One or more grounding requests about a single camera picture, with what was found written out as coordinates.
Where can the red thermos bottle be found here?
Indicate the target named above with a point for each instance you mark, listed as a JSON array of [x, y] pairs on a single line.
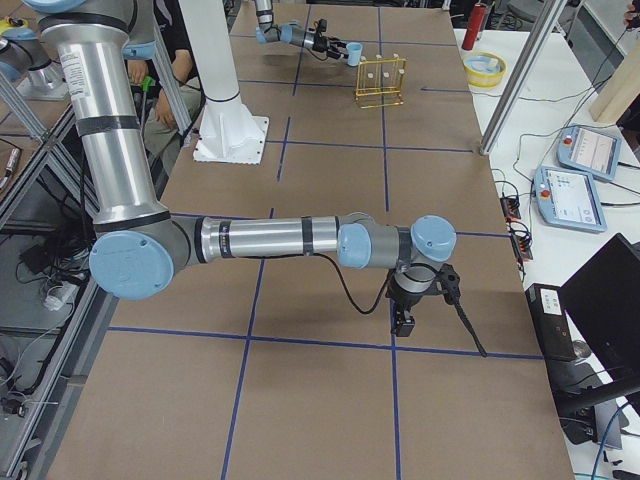
[[475, 25]]

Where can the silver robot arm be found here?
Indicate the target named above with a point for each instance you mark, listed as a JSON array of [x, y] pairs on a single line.
[[141, 246], [312, 39]]

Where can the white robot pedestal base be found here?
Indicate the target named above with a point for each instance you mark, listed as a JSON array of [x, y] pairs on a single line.
[[228, 132]]

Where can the light blue plastic cup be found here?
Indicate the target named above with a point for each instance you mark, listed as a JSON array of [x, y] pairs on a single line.
[[354, 53]]

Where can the upper teach pendant tablet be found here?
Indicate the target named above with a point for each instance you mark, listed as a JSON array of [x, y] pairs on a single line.
[[588, 150]]

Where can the black computer box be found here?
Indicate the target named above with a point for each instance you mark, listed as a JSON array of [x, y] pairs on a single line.
[[550, 323]]

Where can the orange black connector strip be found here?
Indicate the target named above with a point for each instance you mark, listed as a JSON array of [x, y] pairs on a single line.
[[520, 234]]

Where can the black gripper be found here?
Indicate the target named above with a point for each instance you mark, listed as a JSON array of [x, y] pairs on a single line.
[[404, 303], [320, 43]]

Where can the teach pendant tablet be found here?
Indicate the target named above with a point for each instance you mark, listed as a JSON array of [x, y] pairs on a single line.
[[568, 199], [588, 150]]

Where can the gold wire cup holder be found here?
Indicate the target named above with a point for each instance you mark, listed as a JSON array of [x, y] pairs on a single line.
[[380, 81]]

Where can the wooden plank post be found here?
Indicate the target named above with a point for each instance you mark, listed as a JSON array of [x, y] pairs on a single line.
[[620, 91]]

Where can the aluminium frame post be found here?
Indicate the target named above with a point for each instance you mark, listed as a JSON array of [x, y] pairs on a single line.
[[532, 49]]

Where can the yellow rimmed bowl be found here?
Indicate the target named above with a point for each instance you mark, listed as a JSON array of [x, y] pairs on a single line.
[[484, 69]]

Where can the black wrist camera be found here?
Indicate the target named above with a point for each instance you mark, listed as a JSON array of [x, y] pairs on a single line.
[[449, 281]]

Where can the lower teach pendant tablet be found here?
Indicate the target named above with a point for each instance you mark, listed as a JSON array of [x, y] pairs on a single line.
[[568, 199]]

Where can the black monitor on stand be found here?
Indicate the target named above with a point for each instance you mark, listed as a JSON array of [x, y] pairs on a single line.
[[602, 300]]

